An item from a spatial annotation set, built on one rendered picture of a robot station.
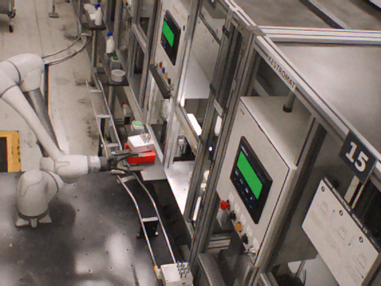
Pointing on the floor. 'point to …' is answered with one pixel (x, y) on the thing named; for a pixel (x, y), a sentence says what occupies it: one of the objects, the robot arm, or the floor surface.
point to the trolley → (1, 7)
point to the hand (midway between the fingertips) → (139, 162)
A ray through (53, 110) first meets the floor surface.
